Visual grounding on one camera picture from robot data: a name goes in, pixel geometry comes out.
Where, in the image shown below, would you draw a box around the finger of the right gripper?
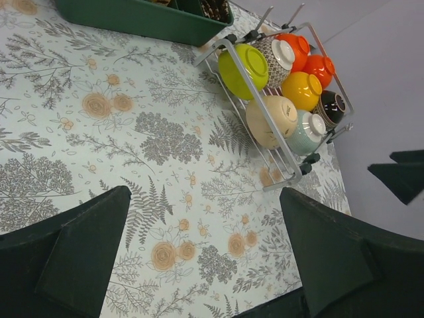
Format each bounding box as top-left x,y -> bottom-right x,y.
390,150 -> 424,164
368,163 -> 423,205

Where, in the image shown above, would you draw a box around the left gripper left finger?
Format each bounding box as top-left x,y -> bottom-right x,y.
1,185 -> 131,317

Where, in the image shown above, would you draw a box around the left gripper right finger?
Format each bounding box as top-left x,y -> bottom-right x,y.
244,187 -> 423,317

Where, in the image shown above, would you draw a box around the pale green ribbed bowl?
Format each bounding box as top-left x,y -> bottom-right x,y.
286,110 -> 326,156

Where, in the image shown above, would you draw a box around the beige bowl with drawing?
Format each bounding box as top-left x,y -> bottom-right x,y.
245,95 -> 299,150

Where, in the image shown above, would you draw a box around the metal dish rack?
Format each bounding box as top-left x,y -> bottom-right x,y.
193,22 -> 353,191

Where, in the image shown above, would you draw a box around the black brown bowl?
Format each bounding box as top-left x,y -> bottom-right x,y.
312,90 -> 346,131

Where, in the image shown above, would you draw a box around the yellow bowl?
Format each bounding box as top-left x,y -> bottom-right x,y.
281,72 -> 323,111

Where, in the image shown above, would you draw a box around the orange bowl rear right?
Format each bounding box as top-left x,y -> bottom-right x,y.
303,54 -> 336,89

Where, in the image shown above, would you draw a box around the orange bowl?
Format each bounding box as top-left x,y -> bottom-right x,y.
303,54 -> 336,89
275,33 -> 310,72

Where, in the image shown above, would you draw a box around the orange bowl rear left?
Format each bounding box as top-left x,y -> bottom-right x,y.
275,33 -> 310,72

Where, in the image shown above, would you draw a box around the floral table mat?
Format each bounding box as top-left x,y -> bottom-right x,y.
0,0 -> 352,318

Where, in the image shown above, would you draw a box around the brown patterned white bowl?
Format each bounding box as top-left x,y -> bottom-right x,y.
253,38 -> 295,89

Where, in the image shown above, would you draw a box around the lime green bowl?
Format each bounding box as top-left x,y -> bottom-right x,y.
217,43 -> 270,101

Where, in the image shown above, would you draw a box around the brown ties bottom right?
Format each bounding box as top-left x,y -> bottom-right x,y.
200,0 -> 231,23

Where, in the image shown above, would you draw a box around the green compartment tray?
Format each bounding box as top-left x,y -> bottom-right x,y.
55,0 -> 234,47

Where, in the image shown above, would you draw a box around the yellow ties bottom middle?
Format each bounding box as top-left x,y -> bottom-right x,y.
150,0 -> 178,9

